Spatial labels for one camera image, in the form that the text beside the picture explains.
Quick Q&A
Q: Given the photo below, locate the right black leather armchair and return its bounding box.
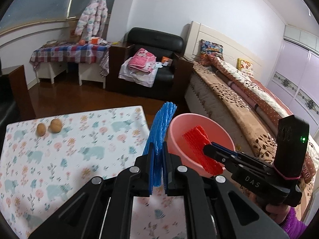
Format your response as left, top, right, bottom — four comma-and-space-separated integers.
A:
106, 27, 194, 101

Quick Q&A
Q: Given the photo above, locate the orange fruit on table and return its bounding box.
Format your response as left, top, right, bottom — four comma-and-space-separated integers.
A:
78, 39, 85, 45

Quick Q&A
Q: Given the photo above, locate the white cloth on armchair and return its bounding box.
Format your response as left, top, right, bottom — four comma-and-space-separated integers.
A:
118, 58, 163, 87

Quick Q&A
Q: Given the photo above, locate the orange box on table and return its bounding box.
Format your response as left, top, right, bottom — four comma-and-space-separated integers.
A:
90, 37, 102, 45

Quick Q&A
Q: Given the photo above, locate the white side table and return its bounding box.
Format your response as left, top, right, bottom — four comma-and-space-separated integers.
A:
35, 62, 105, 89

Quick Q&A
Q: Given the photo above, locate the left black leather armchair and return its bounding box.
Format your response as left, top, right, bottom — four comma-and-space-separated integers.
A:
0, 74, 22, 140

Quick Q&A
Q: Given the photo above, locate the pink folded blanket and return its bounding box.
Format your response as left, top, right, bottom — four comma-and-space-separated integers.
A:
128, 48, 156, 73

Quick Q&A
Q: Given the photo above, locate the black tracker with green light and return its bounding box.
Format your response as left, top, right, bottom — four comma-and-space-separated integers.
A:
273, 115, 309, 181

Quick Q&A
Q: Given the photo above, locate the larger walnut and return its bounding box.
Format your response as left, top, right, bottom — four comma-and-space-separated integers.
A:
49, 119, 63, 133

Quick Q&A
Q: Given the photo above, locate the floral bear tablecloth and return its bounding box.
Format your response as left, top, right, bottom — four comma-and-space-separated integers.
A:
0, 105, 188, 239

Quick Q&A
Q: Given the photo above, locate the lilac wardrobe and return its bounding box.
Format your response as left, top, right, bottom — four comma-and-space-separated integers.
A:
267, 25, 318, 136

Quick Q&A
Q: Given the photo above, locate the plaid tablecloth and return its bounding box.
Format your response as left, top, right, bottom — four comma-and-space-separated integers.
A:
30, 44, 111, 77

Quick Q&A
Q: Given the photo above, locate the red foam fruit net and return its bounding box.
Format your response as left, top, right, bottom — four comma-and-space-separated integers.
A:
182, 125, 223, 177

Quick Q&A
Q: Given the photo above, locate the pink white puffer jacket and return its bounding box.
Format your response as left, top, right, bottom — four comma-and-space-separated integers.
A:
75, 0, 108, 42

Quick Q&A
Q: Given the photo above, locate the rolled floral quilt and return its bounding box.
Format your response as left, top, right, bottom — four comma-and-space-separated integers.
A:
208, 56, 293, 127

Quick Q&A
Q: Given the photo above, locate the person's right hand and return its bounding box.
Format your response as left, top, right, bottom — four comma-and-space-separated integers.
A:
266, 204, 290, 224

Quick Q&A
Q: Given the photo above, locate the smaller walnut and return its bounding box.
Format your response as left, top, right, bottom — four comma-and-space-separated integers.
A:
36, 123, 46, 136

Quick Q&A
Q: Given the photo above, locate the yellow floral pillow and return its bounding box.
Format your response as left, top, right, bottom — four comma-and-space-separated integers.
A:
237, 58, 254, 78

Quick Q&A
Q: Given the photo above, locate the colourful cartoon pillow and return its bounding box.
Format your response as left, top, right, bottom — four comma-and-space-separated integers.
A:
200, 39, 224, 66

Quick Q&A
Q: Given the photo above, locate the blue foam fruit net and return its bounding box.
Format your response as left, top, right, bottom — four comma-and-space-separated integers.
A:
143, 102, 177, 187

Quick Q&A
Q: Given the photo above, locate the bed with brown cover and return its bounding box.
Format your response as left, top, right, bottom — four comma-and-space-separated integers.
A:
184, 59, 319, 205

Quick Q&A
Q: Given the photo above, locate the white bed headboard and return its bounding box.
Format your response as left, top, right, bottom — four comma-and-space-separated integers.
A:
184, 21, 263, 81

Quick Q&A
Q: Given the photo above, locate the pink plastic trash bucket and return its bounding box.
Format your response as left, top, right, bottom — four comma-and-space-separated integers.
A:
166, 113, 235, 177

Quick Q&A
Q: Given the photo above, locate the orange box on armchair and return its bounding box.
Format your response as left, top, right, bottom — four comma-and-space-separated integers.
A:
161, 57, 172, 66

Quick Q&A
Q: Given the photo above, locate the black leather armchair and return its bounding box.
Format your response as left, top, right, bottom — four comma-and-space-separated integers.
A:
0, 74, 22, 140
106, 27, 194, 101

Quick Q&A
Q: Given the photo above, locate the brown wooden side cabinet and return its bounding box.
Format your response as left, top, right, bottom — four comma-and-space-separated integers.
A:
1, 65, 36, 120

